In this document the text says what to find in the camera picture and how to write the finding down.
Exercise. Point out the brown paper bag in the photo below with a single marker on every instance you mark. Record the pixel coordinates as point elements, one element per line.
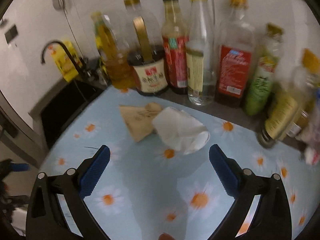
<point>138,120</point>

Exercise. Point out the large cooking oil jug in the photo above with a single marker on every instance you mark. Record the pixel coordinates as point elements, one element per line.
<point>113,48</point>

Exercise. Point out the hanging metal strainer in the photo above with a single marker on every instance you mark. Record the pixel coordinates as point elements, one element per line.
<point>59,5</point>

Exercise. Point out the light blue daisy tablecloth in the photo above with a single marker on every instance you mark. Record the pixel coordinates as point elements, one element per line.
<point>148,189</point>

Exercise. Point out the plastic bag of white goods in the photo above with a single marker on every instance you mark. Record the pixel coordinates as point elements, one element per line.
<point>310,136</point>

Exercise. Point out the green label oil bottle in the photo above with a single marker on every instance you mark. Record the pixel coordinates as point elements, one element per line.
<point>261,85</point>

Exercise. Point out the clear bottle beige label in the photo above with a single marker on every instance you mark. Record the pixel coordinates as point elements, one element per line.
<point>200,54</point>

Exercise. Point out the white paper cup lid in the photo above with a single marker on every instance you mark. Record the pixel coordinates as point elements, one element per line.
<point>180,131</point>

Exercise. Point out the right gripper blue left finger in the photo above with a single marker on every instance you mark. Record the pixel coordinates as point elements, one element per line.
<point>91,169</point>

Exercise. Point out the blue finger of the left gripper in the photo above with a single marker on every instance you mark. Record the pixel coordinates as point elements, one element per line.
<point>19,167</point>

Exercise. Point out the red label sauce bottle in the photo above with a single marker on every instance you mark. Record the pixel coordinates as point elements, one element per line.
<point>174,34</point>

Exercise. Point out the black curved faucet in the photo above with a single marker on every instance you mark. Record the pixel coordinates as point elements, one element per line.
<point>65,49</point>

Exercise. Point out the dark bottle red label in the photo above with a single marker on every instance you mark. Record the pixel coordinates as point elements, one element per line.
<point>236,47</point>

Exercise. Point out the yellow dish soap pack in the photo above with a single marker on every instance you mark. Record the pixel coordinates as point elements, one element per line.
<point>63,62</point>

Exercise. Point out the black kitchen sink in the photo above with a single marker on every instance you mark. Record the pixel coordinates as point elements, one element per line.
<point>65,107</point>

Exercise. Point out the glass bottle yellow label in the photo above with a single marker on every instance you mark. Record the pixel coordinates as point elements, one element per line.
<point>291,98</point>

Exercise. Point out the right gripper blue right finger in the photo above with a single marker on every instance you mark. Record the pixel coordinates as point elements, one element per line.
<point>227,170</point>

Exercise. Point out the soy sauce jug white label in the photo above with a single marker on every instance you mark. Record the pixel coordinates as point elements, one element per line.
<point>146,55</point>

